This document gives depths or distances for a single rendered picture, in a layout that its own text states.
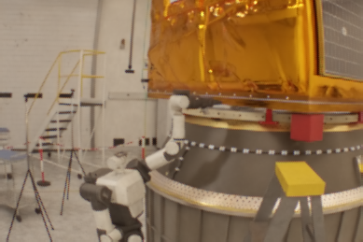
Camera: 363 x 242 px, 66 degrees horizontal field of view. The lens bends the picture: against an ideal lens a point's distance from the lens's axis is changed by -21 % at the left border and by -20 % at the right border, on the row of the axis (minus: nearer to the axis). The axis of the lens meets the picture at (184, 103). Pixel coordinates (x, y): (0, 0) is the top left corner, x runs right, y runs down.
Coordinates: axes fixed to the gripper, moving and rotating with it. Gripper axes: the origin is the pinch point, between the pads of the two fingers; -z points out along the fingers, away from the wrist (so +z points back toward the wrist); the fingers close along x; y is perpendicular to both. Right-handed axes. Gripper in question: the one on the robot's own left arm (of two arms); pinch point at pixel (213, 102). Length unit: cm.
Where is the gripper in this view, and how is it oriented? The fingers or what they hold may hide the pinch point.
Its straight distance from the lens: 206.7
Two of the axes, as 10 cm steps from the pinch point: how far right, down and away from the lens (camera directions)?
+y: -0.3, 10.0, 0.4
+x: -5.0, -0.5, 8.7
